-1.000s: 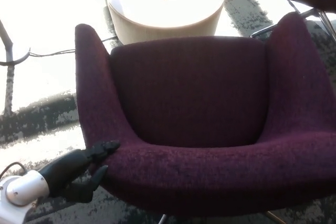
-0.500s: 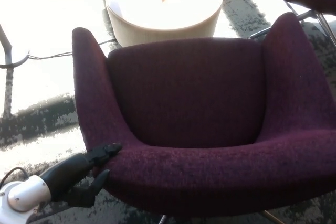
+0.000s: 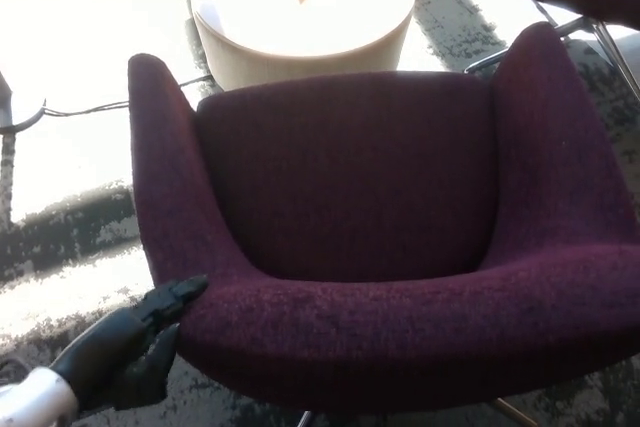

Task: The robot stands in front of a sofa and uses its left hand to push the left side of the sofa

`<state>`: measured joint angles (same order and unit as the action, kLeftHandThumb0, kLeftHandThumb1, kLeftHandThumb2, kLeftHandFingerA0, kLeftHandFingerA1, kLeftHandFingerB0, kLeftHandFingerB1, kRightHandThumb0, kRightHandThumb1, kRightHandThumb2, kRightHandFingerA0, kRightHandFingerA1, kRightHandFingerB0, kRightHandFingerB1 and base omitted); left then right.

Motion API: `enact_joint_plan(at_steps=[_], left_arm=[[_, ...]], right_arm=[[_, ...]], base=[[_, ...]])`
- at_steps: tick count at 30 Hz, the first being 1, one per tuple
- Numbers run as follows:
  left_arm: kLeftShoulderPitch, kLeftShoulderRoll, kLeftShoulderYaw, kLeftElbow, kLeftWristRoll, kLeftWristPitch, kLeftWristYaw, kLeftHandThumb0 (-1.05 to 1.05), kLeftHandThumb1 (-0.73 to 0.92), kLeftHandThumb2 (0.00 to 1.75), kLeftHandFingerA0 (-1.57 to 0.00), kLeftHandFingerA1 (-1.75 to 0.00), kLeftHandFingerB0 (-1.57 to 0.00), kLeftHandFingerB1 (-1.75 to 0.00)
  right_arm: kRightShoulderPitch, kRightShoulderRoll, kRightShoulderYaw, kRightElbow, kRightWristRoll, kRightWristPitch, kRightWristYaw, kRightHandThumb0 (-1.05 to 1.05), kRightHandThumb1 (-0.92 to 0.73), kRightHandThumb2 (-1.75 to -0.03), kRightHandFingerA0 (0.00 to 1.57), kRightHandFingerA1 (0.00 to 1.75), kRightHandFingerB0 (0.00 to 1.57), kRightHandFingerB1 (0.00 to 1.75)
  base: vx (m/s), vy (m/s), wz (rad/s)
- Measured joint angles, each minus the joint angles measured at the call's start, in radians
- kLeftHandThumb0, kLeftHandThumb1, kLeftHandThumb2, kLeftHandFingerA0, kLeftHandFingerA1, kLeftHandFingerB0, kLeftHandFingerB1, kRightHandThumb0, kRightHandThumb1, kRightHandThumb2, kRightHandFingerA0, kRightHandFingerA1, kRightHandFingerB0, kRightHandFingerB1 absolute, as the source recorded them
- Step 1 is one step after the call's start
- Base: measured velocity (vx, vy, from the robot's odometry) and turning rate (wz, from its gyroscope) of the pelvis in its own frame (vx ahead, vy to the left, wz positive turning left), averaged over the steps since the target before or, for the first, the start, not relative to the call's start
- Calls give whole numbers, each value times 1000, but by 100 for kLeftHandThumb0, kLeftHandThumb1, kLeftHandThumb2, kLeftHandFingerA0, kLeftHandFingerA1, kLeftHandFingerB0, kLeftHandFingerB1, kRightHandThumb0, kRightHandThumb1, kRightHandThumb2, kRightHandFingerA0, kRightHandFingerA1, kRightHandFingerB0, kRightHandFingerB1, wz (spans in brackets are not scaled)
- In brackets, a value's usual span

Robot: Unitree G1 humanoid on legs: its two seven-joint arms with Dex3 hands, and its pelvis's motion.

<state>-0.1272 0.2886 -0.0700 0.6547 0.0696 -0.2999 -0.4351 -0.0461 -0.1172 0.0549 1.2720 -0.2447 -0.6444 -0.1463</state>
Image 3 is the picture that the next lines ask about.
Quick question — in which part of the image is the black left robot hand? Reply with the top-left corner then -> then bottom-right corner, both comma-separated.
49,273 -> 210,411

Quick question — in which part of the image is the purple fabric armchair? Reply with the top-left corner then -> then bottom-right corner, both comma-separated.
127,21 -> 640,416

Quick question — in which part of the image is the round white side table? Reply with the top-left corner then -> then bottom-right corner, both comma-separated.
188,0 -> 418,93

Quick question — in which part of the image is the wooden armchair leg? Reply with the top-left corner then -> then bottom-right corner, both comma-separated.
489,397 -> 540,427

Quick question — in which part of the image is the thin black floor cable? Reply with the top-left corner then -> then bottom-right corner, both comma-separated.
43,74 -> 214,119

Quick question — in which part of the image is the thin grey cable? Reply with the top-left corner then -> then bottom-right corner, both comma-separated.
533,0 -> 560,29

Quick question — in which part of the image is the chrome chair leg frame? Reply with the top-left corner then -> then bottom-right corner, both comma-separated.
464,15 -> 640,104

